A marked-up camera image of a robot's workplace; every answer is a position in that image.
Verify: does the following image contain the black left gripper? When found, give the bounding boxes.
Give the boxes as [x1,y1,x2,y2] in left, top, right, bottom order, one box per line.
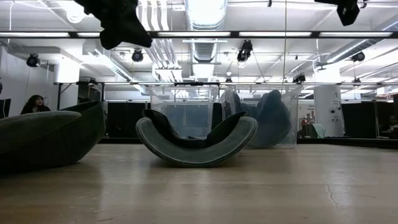
[74,0,153,50]

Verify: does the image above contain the green denim cap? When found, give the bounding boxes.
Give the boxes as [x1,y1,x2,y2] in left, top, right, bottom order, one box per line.
[0,100,106,174]
[135,108,259,169]

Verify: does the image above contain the blue denim cap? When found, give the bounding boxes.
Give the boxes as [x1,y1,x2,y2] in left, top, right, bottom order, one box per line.
[247,89,292,147]

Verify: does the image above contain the black overhead light bar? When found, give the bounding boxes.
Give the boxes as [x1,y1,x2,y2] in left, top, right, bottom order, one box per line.
[0,30,398,39]

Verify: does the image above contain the black partition panel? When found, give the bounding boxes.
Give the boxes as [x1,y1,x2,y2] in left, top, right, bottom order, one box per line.
[341,101,377,139]
[105,101,147,138]

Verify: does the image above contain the white round column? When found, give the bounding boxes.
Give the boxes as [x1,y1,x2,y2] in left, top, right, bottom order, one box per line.
[313,84,345,138]

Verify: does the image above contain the clear plastic bin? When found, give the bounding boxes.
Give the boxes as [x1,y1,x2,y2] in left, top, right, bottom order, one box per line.
[146,85,220,140]
[218,84,301,149]

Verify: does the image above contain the person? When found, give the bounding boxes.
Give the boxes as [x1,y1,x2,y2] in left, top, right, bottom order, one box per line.
[20,94,52,115]

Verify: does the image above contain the black monitor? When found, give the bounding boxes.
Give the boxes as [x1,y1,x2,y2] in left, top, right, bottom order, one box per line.
[0,98,12,119]

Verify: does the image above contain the silver ventilation duct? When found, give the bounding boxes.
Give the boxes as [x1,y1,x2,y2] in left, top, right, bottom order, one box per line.
[183,0,228,83]

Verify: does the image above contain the black background rail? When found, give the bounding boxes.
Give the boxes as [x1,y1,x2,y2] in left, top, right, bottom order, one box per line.
[54,81,398,86]

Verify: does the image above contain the black aluminium frame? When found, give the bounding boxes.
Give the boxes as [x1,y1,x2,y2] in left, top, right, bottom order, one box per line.
[98,136,398,151]

